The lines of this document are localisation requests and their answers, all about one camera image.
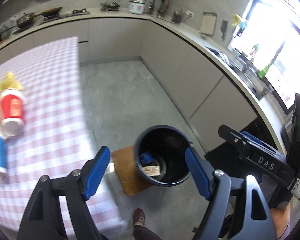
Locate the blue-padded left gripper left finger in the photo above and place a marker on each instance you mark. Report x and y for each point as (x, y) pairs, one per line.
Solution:
(42, 218)

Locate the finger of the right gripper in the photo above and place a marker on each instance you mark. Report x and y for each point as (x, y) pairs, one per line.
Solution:
(255, 137)
(235, 138)

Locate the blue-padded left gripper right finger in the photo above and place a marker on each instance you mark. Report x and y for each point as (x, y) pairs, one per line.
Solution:
(252, 218)

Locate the red paper cup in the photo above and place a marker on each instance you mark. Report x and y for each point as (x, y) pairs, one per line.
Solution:
(11, 112)

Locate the yellow cloth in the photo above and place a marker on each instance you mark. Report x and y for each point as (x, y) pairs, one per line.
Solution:
(9, 81)

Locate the blue cloth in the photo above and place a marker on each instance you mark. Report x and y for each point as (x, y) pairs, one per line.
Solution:
(146, 159)

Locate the black trash bin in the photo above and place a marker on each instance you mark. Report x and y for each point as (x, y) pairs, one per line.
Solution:
(167, 145)

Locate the kitchen sink faucet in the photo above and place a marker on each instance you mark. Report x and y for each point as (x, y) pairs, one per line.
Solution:
(253, 51)

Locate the black tracker device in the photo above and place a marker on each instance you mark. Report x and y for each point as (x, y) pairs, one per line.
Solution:
(290, 133)

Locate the green bottle on sill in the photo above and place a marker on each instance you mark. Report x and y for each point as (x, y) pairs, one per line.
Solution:
(262, 73)

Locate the pink checkered tablecloth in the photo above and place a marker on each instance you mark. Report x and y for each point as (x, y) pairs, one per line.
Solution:
(54, 140)

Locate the snack packet in bin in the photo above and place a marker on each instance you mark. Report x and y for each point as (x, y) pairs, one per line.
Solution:
(152, 171)

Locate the person's left shoe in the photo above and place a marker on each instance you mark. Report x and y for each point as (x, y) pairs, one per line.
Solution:
(139, 219)

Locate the wooden stool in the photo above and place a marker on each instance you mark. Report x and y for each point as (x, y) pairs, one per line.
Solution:
(127, 173)

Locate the black cleaver knife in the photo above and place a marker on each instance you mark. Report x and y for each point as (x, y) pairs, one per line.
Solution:
(223, 29)

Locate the yellow blue gloves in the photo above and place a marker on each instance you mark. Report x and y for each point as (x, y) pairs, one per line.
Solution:
(239, 21)

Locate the white cutting board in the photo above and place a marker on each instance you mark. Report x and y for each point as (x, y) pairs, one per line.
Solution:
(208, 23)

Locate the utensil holder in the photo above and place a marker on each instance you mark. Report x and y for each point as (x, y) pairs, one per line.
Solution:
(177, 16)

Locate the white rice cooker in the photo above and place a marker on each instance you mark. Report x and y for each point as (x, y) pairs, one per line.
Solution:
(136, 6)

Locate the kettle on stand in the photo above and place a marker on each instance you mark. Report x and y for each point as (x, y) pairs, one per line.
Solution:
(111, 5)

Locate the green ceramic vase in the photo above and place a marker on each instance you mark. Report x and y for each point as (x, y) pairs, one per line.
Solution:
(5, 32)

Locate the lidded steel pot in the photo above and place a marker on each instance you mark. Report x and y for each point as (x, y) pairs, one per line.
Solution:
(27, 19)

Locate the gas stove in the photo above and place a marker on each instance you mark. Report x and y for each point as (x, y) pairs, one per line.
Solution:
(75, 12)

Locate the black wok pan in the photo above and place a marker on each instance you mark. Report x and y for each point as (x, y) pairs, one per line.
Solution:
(51, 12)

